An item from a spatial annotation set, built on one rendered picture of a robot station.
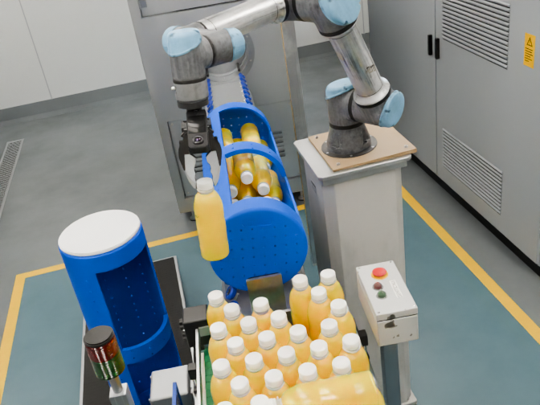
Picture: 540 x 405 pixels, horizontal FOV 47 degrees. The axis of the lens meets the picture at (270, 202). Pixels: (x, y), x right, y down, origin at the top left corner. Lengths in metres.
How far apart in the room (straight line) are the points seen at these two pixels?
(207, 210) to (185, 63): 0.35
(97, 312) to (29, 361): 1.30
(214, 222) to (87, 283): 0.76
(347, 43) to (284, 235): 0.56
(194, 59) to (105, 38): 5.39
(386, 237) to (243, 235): 0.65
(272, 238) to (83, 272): 0.69
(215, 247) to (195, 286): 2.05
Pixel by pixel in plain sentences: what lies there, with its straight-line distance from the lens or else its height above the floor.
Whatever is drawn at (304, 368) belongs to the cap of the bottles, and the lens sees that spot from 1.38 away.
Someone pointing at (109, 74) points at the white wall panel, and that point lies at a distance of 6.87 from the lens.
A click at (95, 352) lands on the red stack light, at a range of 1.35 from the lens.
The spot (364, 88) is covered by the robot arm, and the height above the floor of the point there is 1.42.
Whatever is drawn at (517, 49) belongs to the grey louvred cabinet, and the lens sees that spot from 3.13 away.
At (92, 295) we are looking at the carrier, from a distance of 2.19.
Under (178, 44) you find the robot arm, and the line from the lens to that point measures 1.39.
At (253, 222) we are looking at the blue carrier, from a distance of 1.73.
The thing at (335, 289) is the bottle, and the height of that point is 1.07.
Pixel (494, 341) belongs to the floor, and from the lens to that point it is 3.08.
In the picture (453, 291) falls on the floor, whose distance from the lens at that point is 3.34.
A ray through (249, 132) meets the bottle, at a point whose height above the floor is 1.14.
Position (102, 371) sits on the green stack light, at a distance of 1.39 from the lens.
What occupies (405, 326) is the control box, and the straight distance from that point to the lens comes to 1.54.
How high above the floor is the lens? 2.07
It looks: 29 degrees down
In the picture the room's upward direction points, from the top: 9 degrees counter-clockwise
